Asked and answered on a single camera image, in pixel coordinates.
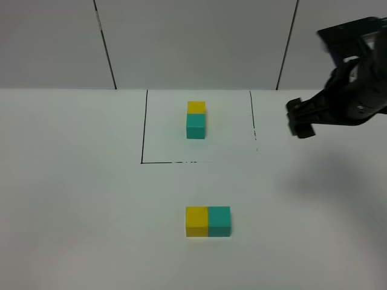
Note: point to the template teal cube block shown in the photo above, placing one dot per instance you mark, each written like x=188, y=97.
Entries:
x=196, y=126

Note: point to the template yellow cube block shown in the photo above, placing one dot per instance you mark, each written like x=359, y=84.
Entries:
x=196, y=107

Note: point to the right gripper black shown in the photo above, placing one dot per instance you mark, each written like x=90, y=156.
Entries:
x=356, y=89

